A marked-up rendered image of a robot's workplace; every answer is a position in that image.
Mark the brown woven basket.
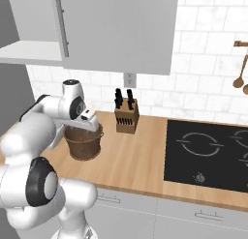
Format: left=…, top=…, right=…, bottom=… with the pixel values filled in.
left=63, top=122, right=105, bottom=162

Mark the wooden knife block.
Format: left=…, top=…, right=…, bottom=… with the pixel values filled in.
left=113, top=98, right=140, bottom=134

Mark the grey cabinet door handle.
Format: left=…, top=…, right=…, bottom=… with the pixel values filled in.
left=54, top=0, right=71, bottom=59

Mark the wooden wall rail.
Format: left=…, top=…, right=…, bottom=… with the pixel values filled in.
left=232, top=40, right=248, bottom=48

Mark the grey tall cabinet panel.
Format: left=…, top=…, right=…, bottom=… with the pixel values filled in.
left=0, top=63, right=37, bottom=133

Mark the grey wall cabinet door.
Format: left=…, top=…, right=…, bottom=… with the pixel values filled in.
left=49, top=0, right=179, bottom=76

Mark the grey base cabinet door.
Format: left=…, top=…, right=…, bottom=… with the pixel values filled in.
left=82, top=203, right=157, bottom=239
left=154, top=213, right=248, bottom=239

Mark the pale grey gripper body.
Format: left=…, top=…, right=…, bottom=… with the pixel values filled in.
left=62, top=114, right=100, bottom=134

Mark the grey wall cabinet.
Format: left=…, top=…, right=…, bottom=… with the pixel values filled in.
left=0, top=0, right=64, bottom=67

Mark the black knife handle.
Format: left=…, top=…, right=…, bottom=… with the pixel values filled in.
left=114, top=87, right=126, bottom=110
left=126, top=88, right=137, bottom=111

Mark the black hob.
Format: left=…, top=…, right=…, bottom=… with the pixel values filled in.
left=163, top=118, right=248, bottom=194

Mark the white wall socket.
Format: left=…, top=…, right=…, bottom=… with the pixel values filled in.
left=123, top=72, right=138, bottom=89

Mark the grey drawer handle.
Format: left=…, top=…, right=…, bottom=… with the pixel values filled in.
left=194, top=210, right=225, bottom=223
left=96, top=194, right=121, bottom=204

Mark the grey drawer front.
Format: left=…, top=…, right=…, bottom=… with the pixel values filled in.
left=86, top=187, right=159, bottom=216
left=156, top=197, right=248, bottom=233

